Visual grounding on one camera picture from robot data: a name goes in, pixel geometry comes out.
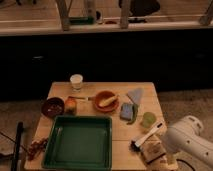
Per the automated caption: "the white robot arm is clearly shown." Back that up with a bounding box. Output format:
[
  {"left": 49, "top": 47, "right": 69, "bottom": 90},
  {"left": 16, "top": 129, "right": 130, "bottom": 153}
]
[{"left": 161, "top": 115, "right": 213, "bottom": 169}]

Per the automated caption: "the green plastic tray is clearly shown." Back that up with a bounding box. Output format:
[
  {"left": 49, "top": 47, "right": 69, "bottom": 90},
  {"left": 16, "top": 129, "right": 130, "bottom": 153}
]
[{"left": 42, "top": 116, "right": 112, "bottom": 171}]

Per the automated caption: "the orange bowl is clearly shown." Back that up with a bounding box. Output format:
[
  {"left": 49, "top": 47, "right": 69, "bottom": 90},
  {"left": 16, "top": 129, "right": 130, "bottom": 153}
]
[{"left": 93, "top": 91, "right": 119, "bottom": 113}]

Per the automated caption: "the yellow banana toy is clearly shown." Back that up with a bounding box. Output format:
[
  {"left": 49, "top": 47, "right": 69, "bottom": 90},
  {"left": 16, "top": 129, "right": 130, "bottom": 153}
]
[{"left": 99, "top": 95, "right": 118, "bottom": 107}]

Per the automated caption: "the grey triangular cloth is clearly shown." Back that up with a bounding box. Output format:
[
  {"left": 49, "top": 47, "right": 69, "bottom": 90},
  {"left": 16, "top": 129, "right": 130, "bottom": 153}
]
[{"left": 127, "top": 88, "right": 142, "bottom": 105}]

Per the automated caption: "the blue sponge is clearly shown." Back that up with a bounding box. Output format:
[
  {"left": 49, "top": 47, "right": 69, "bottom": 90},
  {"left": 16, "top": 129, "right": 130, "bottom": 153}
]
[{"left": 120, "top": 103, "right": 133, "bottom": 121}]

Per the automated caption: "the white paper cup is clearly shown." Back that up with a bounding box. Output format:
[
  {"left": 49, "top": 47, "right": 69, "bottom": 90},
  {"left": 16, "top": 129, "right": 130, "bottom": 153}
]
[{"left": 70, "top": 74, "right": 83, "bottom": 91}]

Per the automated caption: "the green plastic cup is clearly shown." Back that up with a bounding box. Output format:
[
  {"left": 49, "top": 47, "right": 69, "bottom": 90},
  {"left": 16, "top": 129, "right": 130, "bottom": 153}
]
[{"left": 142, "top": 112, "right": 157, "bottom": 129}]

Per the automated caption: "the dark brown bowl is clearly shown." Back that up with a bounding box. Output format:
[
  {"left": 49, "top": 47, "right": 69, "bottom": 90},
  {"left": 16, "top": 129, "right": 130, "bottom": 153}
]
[{"left": 41, "top": 97, "right": 64, "bottom": 118}]

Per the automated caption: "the green box background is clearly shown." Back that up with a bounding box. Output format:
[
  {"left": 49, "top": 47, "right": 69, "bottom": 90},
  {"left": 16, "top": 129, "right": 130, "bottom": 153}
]
[{"left": 69, "top": 17, "right": 94, "bottom": 25}]

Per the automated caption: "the black office chair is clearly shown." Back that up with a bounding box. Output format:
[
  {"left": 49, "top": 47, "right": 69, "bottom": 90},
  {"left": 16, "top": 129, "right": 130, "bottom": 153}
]
[{"left": 128, "top": 0, "right": 160, "bottom": 23}]

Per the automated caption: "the wooden table leg middle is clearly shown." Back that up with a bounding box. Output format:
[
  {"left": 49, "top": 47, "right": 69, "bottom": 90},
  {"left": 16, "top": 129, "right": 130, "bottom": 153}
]
[{"left": 120, "top": 0, "right": 131, "bottom": 29}]

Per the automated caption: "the wooden table leg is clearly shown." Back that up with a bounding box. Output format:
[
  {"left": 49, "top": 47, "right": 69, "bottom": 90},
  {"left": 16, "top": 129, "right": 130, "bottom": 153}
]
[
  {"left": 120, "top": 0, "right": 131, "bottom": 29},
  {"left": 55, "top": 0, "right": 70, "bottom": 31}
]

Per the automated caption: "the wooden table leg left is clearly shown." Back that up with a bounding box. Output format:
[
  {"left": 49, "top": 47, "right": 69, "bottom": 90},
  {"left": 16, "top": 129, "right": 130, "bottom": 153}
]
[{"left": 55, "top": 0, "right": 70, "bottom": 31}]

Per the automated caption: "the black pole stand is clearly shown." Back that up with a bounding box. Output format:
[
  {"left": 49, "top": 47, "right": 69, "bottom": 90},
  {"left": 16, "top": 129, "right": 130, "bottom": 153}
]
[{"left": 11, "top": 122, "right": 24, "bottom": 171}]

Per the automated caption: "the black floor cable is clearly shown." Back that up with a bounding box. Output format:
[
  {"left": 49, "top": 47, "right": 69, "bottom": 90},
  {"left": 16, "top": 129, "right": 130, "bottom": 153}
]
[{"left": 175, "top": 158, "right": 198, "bottom": 171}]

